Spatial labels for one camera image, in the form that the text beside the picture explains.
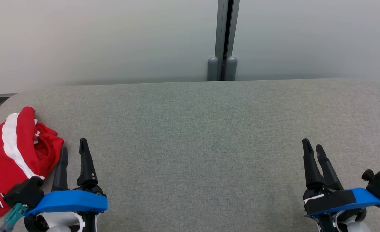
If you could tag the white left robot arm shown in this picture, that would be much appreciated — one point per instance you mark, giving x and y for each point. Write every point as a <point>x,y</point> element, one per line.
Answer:
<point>62,222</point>

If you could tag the grey aluminium partition post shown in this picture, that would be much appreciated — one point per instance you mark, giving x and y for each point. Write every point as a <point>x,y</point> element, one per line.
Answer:
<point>227,29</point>

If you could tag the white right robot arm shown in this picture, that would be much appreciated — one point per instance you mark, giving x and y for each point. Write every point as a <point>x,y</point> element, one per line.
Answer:
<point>354,227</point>

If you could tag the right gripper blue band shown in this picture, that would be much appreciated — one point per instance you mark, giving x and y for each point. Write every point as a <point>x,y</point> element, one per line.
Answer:
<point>335,199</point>

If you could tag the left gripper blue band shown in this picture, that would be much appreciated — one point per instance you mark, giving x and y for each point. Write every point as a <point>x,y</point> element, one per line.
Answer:
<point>70,201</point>

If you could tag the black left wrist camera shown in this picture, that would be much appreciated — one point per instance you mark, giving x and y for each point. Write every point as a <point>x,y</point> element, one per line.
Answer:
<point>24,193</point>

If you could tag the grey post foot cap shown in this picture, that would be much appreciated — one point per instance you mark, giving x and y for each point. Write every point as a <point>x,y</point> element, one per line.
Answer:
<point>212,69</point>
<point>231,69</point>

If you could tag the red shorts white stripe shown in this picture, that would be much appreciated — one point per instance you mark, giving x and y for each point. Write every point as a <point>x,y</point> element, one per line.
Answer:
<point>25,141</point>

